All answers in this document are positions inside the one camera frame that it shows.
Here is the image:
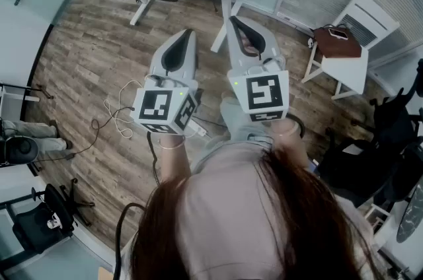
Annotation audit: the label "black floor cable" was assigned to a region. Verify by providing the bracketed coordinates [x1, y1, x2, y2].
[32, 106, 133, 163]

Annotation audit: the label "thin pale bracelet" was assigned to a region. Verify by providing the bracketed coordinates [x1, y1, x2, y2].
[159, 136, 186, 151]

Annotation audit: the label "pink bangle bracelet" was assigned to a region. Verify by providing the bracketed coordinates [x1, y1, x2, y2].
[276, 123, 299, 137]

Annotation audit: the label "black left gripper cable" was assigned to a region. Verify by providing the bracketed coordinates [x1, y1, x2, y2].
[113, 132, 161, 280]

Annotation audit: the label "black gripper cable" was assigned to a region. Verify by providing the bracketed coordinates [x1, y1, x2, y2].
[286, 113, 307, 139]
[113, 132, 161, 280]

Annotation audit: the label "person's pale pink shirt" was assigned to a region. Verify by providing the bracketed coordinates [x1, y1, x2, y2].
[178, 139, 377, 280]

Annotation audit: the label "brown leather bag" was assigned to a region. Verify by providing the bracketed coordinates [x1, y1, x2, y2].
[313, 24, 363, 59]

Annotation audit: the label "rolling whiteboard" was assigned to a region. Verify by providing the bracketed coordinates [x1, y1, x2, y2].
[0, 82, 54, 123]

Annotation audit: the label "person's right forearm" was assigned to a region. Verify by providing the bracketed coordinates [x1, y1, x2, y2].
[270, 120, 319, 176]

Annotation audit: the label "dark round table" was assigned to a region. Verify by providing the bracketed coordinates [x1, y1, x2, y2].
[395, 182, 423, 244]

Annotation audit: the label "white air conditioner cabinet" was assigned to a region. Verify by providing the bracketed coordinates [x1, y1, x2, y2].
[333, 0, 401, 50]

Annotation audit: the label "white power strip with cables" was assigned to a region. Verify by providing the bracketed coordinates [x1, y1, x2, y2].
[104, 79, 145, 140]

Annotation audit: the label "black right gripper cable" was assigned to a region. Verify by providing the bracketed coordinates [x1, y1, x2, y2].
[286, 113, 307, 139]

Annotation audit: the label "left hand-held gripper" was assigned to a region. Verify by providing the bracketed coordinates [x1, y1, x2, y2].
[130, 28, 201, 135]

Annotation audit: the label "white-edged smartphone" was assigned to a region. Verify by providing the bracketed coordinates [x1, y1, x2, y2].
[328, 28, 350, 40]

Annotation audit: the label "light wooden chair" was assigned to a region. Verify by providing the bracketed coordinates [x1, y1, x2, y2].
[97, 267, 116, 280]

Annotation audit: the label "person's grey trousers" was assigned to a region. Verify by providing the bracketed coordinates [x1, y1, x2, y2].
[220, 92, 276, 145]

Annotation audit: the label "black office chair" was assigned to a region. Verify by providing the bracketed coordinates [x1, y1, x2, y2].
[369, 59, 423, 154]
[319, 136, 423, 207]
[13, 178, 96, 255]

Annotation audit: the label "person's left forearm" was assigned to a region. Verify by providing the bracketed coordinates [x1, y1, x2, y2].
[158, 134, 193, 189]

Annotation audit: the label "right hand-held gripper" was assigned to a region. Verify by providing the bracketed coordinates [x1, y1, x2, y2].
[227, 16, 289, 123]

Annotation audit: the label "white desk legs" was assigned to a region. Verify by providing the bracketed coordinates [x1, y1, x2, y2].
[129, 0, 244, 53]

